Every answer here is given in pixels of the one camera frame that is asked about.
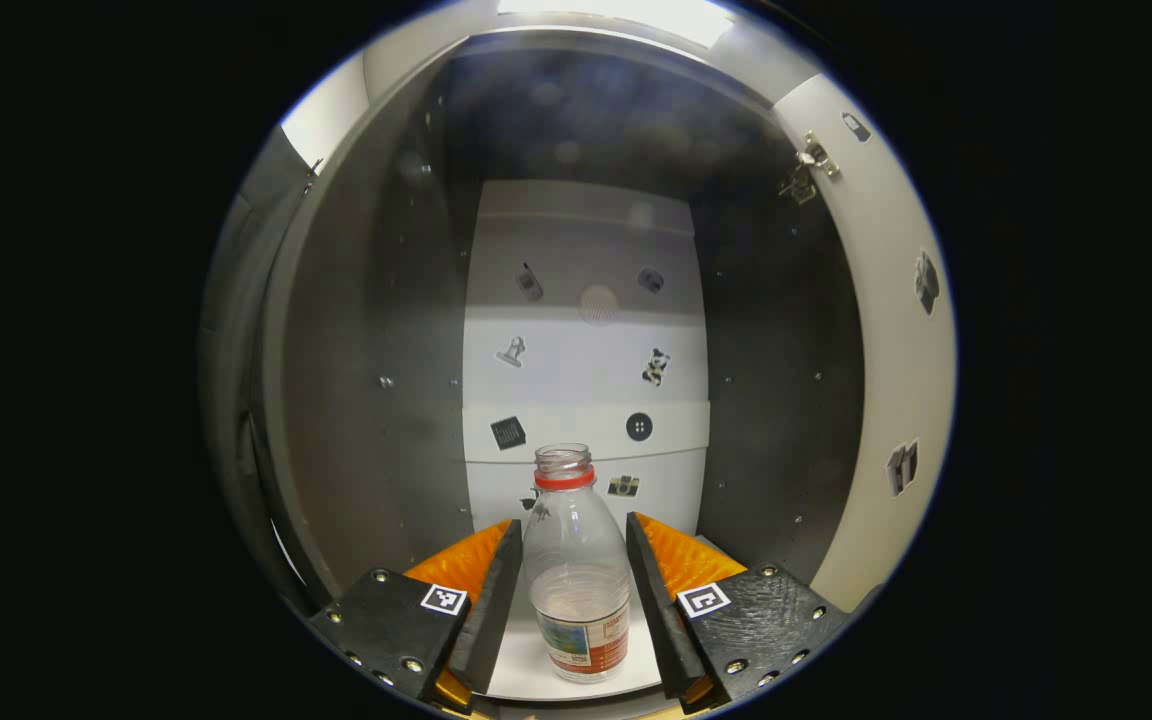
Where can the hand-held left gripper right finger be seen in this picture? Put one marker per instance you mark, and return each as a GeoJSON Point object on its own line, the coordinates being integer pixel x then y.
{"type": "Point", "coordinates": [658, 610]}

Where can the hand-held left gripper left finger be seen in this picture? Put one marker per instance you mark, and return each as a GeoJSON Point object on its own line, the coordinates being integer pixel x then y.
{"type": "Point", "coordinates": [486, 610]}

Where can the clear plastic bottle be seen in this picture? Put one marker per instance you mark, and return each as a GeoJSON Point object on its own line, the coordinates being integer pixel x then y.
{"type": "Point", "coordinates": [576, 560]}

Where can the grey cabinet door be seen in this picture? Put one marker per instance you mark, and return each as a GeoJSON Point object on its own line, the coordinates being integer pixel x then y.
{"type": "Point", "coordinates": [876, 400]}

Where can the silver door hinge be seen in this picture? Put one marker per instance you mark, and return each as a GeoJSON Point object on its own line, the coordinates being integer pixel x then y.
{"type": "Point", "coordinates": [816, 155]}

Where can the ceiling light panel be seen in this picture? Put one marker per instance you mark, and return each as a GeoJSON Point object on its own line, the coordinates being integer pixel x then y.
{"type": "Point", "coordinates": [626, 18]}

